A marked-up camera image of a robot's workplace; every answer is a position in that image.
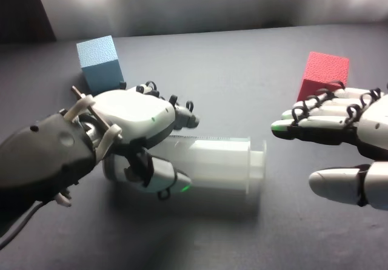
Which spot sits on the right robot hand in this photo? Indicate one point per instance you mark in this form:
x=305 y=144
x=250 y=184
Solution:
x=373 y=124

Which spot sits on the large clear plastic syringe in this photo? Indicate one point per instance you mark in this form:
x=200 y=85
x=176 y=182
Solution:
x=218 y=164

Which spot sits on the white backdrop sheet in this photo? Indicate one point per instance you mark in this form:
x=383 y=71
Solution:
x=197 y=6

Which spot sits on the light blue cube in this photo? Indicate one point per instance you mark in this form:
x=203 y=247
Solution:
x=100 y=63

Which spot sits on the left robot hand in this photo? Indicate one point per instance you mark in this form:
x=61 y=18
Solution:
x=133 y=115

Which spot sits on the red cube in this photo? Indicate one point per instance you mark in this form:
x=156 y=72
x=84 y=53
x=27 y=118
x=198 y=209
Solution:
x=325 y=69

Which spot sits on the grey table cloth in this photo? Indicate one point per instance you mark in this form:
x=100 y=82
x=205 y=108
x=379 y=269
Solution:
x=212 y=230

